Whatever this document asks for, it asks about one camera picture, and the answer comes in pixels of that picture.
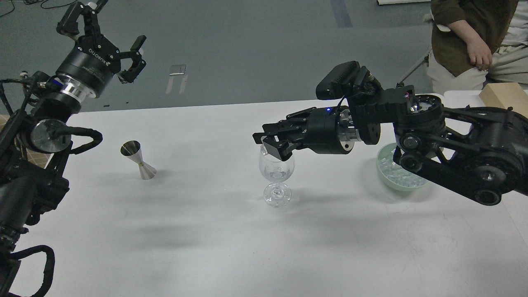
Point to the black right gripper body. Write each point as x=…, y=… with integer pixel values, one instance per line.
x=330, y=130

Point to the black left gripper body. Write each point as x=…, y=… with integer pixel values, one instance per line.
x=93, y=62

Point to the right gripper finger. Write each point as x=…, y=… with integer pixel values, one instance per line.
x=282, y=147
x=289, y=129

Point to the clear ice cube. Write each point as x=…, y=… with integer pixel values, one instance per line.
x=264, y=150

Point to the steel cocktail jigger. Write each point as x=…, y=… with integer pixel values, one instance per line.
x=132, y=150

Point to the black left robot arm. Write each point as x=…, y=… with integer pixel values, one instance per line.
x=36, y=141

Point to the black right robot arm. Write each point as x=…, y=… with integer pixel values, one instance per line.
x=477, y=152

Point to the clear wine glass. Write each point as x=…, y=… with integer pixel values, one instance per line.
x=277, y=193

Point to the green bowl of ice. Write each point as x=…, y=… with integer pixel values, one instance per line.
x=394, y=175

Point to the person's bare hand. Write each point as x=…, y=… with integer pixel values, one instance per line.
x=479, y=53

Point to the silver floor plate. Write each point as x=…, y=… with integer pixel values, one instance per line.
x=179, y=69

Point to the tan checkered chair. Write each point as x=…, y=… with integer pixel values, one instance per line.
x=39, y=159

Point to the white office chair base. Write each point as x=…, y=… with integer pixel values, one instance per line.
x=422, y=61

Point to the person in brown jacket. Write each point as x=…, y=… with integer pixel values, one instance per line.
x=502, y=24

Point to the light wooden block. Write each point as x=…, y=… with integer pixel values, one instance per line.
x=504, y=95

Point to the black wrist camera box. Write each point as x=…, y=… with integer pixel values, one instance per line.
x=347, y=79

